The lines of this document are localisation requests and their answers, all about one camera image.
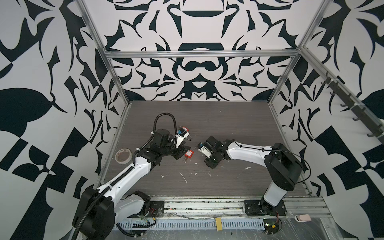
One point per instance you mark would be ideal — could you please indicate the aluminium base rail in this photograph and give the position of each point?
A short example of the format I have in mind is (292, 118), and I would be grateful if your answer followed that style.
(198, 213)

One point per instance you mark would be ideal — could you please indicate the yellow tape piece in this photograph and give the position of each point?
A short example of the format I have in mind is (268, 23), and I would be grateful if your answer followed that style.
(219, 225)

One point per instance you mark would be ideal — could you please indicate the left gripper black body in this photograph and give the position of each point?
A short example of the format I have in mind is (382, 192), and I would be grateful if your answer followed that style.
(177, 152)

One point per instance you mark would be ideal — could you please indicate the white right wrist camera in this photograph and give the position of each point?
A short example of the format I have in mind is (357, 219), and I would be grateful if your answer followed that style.
(202, 148)

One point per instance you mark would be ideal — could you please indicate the aluminium cage frame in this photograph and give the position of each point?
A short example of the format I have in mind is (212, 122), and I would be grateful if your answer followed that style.
(249, 71)

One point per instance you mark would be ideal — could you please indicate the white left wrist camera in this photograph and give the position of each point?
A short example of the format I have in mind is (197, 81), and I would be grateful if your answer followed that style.
(180, 136)

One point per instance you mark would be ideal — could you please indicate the wall hook rack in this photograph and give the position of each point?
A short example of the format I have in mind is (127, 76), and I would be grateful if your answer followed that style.
(350, 102)

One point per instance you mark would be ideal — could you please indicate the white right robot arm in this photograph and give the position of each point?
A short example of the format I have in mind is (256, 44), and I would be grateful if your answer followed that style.
(284, 169)

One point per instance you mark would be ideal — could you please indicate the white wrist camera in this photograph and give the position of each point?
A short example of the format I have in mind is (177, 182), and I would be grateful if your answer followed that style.
(180, 136)
(202, 148)

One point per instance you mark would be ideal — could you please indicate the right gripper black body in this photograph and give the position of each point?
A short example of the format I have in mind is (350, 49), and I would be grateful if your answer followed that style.
(212, 161)

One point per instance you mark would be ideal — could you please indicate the tape roll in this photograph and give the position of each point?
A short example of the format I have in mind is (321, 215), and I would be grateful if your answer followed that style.
(123, 156)

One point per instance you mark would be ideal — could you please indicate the pink object on rail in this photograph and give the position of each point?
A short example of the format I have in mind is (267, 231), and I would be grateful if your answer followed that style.
(303, 218)

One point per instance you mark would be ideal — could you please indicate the red padlock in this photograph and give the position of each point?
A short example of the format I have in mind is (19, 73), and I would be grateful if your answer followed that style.
(189, 154)
(187, 136)

